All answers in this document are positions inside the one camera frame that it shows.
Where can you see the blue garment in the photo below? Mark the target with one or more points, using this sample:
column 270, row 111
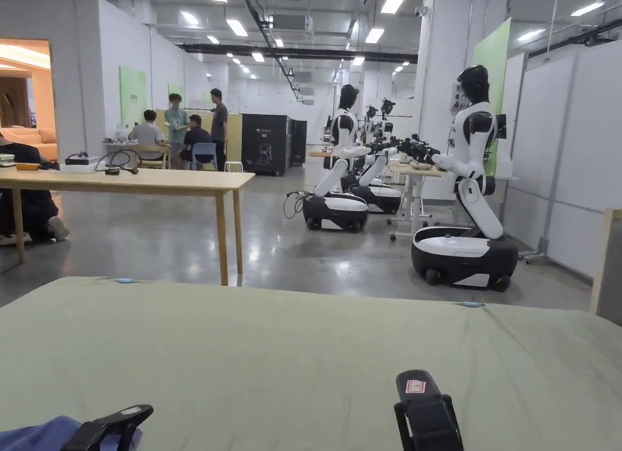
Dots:
column 34, row 436

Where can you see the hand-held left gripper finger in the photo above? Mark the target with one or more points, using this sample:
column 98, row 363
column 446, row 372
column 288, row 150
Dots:
column 109, row 424

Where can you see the white and black humanoid robot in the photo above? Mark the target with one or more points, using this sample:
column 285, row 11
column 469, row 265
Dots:
column 340, row 179
column 474, row 179
column 379, row 191

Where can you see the white desk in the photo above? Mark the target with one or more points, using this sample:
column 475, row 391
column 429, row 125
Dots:
column 413, row 198

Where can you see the blue sheet clip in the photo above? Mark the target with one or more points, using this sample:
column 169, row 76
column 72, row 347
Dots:
column 124, row 280
column 473, row 304

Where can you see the bed with pale green sheet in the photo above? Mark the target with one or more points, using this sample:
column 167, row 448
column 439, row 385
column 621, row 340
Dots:
column 301, row 363

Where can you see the group of people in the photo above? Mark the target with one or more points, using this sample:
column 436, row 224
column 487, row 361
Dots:
column 187, row 130

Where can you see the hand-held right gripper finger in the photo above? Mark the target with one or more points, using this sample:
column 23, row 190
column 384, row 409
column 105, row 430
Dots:
column 427, row 417

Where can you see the large black crate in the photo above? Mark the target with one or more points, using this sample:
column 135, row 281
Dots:
column 265, row 145

